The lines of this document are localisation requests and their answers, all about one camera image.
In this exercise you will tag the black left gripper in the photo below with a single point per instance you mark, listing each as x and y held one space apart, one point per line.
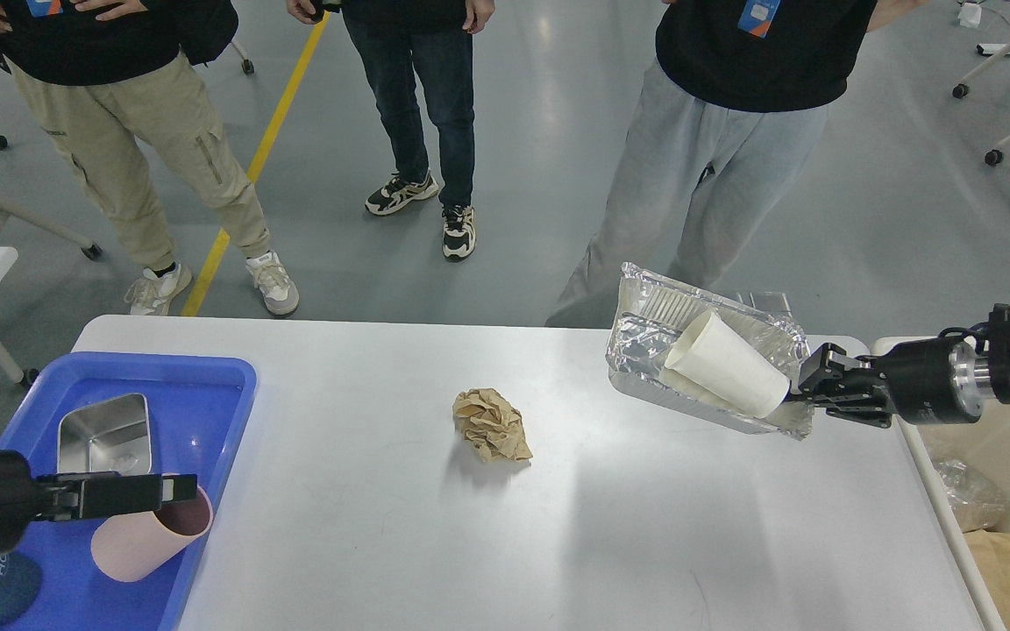
79 495

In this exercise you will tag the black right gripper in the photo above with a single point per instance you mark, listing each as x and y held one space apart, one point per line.
930 381

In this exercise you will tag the pink plastic mug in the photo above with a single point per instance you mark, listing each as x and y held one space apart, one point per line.
131 546

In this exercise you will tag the stainless steel rectangular container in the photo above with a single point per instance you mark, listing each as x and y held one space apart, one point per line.
111 435

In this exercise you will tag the white paper cup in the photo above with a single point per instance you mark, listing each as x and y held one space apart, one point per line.
710 356

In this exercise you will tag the aluminium foil tray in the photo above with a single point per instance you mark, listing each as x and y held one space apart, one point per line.
651 313

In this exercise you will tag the brown paper ball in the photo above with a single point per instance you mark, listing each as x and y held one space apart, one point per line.
492 425

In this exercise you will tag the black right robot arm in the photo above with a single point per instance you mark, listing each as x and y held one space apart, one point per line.
991 340

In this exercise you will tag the blue plastic tray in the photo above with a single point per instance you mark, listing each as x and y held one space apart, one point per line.
198 406

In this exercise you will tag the clear floor plate right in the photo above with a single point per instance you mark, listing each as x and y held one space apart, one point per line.
766 301

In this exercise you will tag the crumpled clear plastic in bin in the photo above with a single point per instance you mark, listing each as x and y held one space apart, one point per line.
976 501

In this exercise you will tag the person in grey trousers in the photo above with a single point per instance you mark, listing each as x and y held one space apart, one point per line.
729 113

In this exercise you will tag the person in khaki trousers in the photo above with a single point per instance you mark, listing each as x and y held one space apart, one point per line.
103 78

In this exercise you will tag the person in blue jeans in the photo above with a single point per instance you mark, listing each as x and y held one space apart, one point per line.
418 60

